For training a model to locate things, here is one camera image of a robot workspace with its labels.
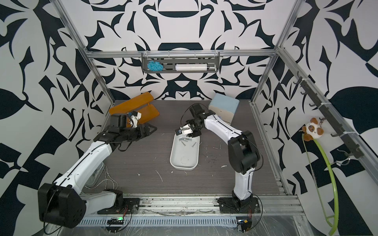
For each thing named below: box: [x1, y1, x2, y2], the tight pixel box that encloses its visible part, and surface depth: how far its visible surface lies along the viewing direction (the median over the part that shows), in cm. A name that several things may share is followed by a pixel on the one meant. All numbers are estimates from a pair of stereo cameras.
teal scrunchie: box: [147, 60, 164, 72], surface depth 93 cm
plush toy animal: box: [301, 117, 324, 142], surface depth 62 cm
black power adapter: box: [236, 219, 252, 233], surface depth 72 cm
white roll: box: [175, 63, 217, 71], surface depth 91 cm
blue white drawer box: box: [208, 92, 240, 125], surface depth 101 cm
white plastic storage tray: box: [169, 134, 201, 171], surface depth 93 cm
